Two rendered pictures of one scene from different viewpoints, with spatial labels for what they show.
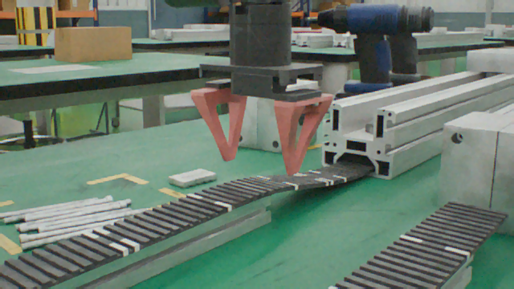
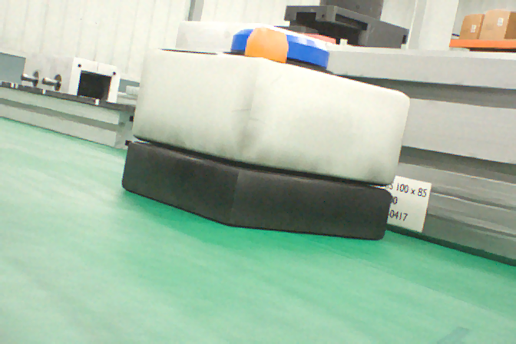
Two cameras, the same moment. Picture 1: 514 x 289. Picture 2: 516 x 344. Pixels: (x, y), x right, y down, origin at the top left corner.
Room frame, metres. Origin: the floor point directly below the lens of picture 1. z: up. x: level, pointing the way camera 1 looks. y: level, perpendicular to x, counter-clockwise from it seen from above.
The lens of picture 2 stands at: (0.61, -0.80, 0.81)
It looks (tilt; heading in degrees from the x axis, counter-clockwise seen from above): 3 degrees down; 102
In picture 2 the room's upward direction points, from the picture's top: 11 degrees clockwise
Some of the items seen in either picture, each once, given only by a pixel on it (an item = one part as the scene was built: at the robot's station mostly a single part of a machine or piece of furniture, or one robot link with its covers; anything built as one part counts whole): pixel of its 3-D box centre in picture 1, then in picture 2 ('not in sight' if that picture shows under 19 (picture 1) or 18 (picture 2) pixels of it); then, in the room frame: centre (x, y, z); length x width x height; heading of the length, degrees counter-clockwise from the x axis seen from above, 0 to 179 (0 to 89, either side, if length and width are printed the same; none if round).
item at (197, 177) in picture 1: (193, 178); not in sight; (0.61, 0.07, 0.78); 0.05 x 0.03 x 0.01; 135
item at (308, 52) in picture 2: not in sight; (278, 61); (0.54, -0.45, 0.84); 0.04 x 0.04 x 0.02
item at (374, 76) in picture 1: (353, 60); not in sight; (1.06, -0.20, 0.89); 0.20 x 0.08 x 0.22; 72
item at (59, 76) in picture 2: not in sight; (73, 87); (-0.02, 0.59, 0.83); 0.11 x 0.10 x 0.10; 51
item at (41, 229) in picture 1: (95, 221); not in sight; (0.48, 0.15, 0.78); 0.11 x 0.01 x 0.01; 124
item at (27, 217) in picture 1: (79, 210); not in sight; (0.50, 0.17, 0.78); 0.11 x 0.01 x 0.01; 124
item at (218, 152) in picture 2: not in sight; (279, 142); (0.55, -0.44, 0.81); 0.10 x 0.08 x 0.06; 50
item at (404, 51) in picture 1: (386, 54); not in sight; (1.25, -0.31, 0.89); 0.20 x 0.08 x 0.22; 60
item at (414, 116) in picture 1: (463, 102); not in sight; (0.96, -0.38, 0.82); 0.80 x 0.10 x 0.09; 140
